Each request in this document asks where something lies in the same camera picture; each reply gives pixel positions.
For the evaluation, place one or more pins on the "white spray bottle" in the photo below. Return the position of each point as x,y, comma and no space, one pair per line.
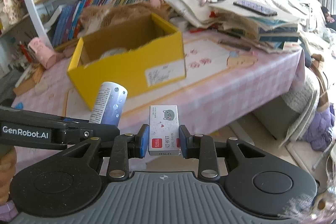
109,104

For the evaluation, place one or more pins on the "wooden chess board box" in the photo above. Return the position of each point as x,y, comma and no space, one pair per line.
30,77

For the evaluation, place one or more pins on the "beige rectangular eraser block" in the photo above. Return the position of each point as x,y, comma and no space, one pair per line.
41,87

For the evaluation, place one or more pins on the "yellow tape roll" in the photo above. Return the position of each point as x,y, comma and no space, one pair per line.
113,52

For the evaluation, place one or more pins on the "pink checkered tablecloth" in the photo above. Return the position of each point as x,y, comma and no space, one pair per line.
209,98

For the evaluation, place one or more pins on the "small white staples box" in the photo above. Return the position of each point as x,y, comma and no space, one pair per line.
164,131

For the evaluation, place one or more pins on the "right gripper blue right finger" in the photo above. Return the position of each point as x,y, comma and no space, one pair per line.
189,144

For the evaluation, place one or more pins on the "orange white fluffy cat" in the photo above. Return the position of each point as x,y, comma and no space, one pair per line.
93,18

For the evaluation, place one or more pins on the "blue wrapper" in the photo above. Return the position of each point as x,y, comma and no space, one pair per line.
19,106

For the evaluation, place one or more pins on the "pink cylindrical appliance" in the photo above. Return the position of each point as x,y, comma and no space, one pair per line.
46,56

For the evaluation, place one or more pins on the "stack of papers and books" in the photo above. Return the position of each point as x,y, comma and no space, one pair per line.
273,34

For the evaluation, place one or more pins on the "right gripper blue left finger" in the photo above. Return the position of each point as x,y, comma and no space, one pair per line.
137,144

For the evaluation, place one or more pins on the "yellow cardboard box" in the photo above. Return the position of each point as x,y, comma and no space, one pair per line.
155,57

